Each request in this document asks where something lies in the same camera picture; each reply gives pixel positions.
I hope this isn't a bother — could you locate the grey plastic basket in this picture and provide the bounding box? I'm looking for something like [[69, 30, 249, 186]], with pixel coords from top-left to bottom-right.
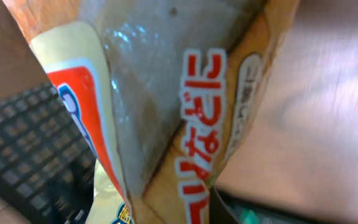
[[0, 82, 95, 223]]

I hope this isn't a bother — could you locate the yellow snack bag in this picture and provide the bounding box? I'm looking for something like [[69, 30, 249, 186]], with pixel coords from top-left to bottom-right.
[[4, 0, 298, 224]]

